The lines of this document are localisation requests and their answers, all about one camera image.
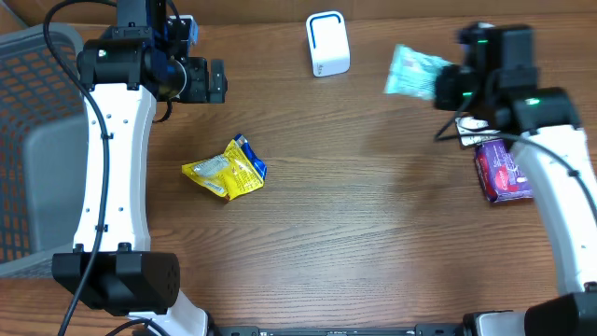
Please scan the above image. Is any grey plastic mesh basket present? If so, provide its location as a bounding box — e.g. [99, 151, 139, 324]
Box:
[1, 26, 88, 278]

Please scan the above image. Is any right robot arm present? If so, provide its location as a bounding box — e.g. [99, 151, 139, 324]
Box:
[435, 22, 596, 336]

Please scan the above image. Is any white barcode scanner stand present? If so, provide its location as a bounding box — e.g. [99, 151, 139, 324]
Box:
[305, 10, 351, 77]

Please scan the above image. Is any purple Carefree pad pack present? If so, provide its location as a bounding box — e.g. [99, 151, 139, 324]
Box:
[474, 140, 533, 203]

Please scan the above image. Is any white tube with gold cap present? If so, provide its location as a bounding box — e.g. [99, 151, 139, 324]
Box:
[455, 117, 497, 147]

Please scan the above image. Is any teal wet wipes pack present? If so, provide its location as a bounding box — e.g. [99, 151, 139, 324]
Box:
[384, 45, 451, 101]

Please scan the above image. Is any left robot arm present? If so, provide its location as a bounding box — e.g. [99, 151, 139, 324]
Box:
[51, 0, 228, 335]

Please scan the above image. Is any yellow blue snack packet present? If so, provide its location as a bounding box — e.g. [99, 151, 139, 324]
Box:
[182, 134, 268, 201]

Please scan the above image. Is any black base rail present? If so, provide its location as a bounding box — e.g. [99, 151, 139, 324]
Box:
[208, 323, 464, 336]

